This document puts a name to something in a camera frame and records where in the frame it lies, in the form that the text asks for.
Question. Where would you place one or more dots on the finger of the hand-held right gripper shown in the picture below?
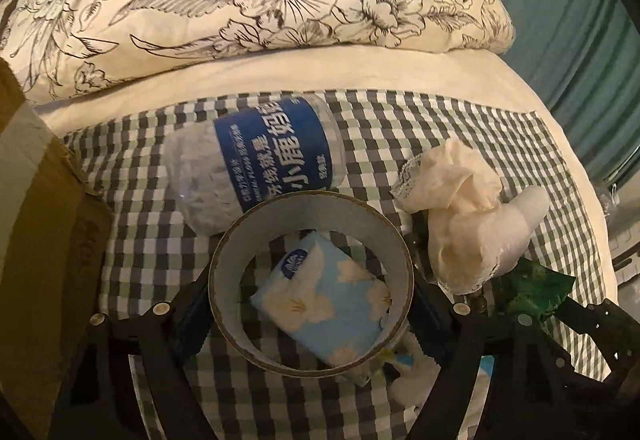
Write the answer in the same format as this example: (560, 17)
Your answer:
(607, 335)

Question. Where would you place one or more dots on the wide tape roll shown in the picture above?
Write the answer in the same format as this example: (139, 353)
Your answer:
(310, 210)

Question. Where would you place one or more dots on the cream bed sheet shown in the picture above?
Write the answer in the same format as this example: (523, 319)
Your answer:
(450, 75)

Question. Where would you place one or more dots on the green checked cloth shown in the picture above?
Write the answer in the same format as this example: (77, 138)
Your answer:
(150, 230)

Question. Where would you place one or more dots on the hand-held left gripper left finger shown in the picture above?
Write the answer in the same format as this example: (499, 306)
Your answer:
(192, 335)

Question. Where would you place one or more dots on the light blue tissue pack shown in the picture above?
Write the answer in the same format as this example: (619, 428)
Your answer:
(320, 300)

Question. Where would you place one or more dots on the green snack wrapper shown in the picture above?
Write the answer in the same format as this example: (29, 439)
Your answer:
(540, 287)

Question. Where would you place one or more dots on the brown cardboard box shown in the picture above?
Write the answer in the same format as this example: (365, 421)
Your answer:
(40, 220)

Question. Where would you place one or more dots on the clear bottle with blue label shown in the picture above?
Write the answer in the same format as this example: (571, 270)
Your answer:
(270, 150)

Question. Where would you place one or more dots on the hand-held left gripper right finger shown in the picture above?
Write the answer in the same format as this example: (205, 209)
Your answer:
(430, 325)

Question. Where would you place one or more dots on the green curtain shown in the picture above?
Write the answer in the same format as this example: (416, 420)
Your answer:
(575, 45)

